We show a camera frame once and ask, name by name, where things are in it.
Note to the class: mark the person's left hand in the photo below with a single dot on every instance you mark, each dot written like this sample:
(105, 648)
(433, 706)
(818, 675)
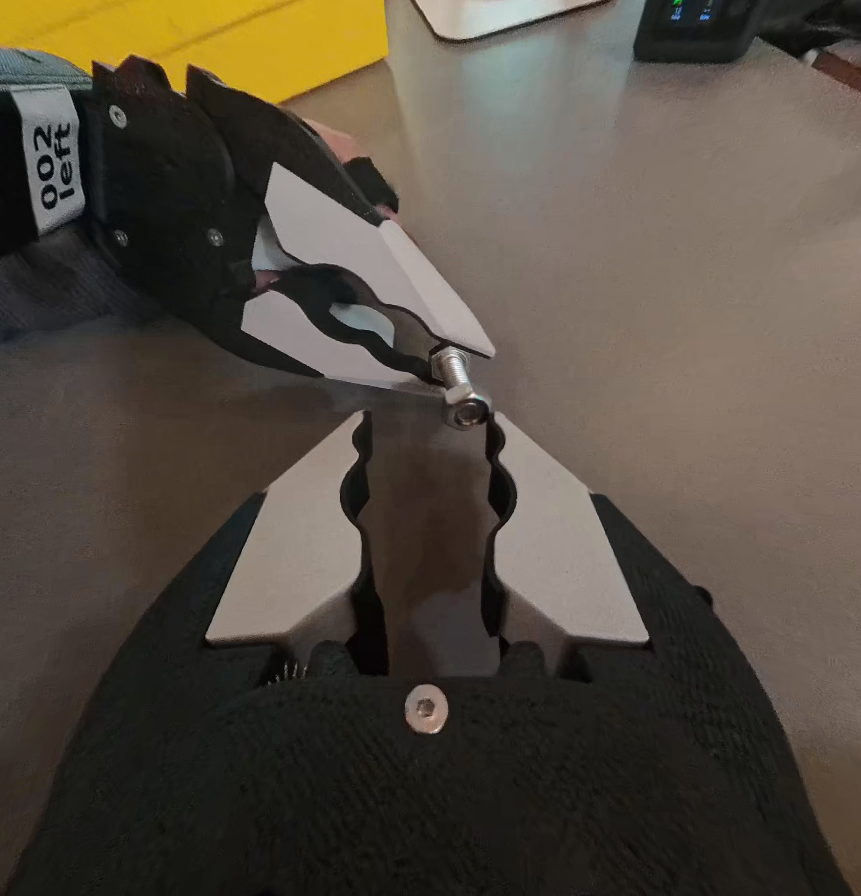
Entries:
(332, 143)

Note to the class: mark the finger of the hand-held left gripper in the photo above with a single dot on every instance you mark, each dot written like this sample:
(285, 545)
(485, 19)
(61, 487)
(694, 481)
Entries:
(283, 329)
(360, 245)

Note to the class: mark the white stand base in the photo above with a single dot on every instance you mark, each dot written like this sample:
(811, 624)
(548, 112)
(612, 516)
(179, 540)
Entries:
(486, 21)

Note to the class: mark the black device with screen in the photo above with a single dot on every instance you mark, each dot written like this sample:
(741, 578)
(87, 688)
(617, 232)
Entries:
(696, 49)

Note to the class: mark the steel bolt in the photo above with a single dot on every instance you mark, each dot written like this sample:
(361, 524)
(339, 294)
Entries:
(450, 371)

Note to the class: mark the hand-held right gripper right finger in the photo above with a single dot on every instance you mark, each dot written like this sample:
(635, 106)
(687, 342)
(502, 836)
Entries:
(556, 560)

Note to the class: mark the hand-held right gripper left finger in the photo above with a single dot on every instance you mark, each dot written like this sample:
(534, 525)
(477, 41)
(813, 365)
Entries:
(297, 560)

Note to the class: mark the dark bag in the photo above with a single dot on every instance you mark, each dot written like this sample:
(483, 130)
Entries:
(808, 24)

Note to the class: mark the person's left forearm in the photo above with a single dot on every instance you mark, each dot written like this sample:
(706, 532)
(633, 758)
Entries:
(45, 287)

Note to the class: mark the yellow plastic bin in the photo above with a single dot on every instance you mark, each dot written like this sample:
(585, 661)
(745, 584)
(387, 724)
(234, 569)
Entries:
(192, 42)

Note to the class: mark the steel hex nut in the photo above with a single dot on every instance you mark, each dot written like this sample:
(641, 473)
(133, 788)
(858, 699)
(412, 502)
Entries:
(452, 402)

